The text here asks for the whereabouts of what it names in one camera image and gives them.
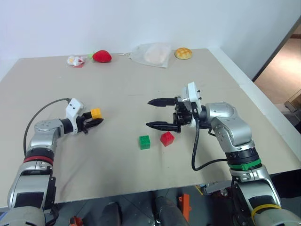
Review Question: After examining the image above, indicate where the orange toy brick cube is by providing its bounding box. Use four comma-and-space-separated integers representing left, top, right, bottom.
91, 108, 103, 120

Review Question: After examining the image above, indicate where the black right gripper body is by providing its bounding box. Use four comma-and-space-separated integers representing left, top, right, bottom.
173, 96, 197, 129

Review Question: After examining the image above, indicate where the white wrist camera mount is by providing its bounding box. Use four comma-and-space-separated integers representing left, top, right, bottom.
181, 81, 203, 113
65, 98, 86, 136

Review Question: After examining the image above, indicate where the dark furniture piece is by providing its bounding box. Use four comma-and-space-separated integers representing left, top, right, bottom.
283, 89, 301, 128

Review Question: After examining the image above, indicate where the pale bread loaf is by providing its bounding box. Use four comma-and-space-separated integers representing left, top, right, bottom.
143, 44, 170, 67

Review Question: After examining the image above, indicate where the dark rounded shape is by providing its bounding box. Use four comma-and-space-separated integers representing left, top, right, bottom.
154, 196, 189, 226
101, 202, 122, 226

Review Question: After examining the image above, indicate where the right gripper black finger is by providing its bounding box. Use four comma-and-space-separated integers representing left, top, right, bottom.
147, 97, 177, 108
145, 121, 182, 134

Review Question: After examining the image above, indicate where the grey metal table bracket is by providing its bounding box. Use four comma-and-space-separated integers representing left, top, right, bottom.
203, 180, 232, 196

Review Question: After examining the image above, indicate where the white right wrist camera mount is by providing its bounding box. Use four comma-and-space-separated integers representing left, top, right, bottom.
181, 81, 203, 113

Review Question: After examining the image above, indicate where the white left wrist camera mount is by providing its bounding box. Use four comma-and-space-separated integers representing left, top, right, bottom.
65, 98, 86, 136

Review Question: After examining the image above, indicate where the grey left arm cable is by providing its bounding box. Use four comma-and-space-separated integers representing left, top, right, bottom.
23, 97, 71, 157

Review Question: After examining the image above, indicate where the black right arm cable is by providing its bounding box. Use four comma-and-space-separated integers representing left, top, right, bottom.
191, 103, 229, 172

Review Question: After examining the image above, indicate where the white red crumpled wrapper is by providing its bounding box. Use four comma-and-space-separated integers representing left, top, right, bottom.
67, 55, 87, 68

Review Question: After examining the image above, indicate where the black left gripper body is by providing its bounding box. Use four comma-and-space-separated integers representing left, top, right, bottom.
76, 114, 89, 135

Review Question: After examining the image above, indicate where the golden pineapple bun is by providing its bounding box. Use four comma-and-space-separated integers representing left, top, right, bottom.
174, 47, 193, 61

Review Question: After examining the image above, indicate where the red toy brick cube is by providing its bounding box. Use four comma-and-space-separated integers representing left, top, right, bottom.
160, 131, 176, 147

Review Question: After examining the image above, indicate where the orange clamp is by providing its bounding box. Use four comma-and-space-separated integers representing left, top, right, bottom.
178, 194, 190, 223

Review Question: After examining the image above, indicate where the red plush strawberry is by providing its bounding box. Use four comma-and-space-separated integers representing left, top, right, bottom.
88, 49, 112, 64

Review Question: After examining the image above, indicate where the green toy brick cube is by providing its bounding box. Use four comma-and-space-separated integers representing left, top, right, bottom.
138, 135, 151, 150

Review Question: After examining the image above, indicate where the white mesh drawstring bag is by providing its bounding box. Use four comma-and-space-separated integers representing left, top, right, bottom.
117, 42, 172, 69

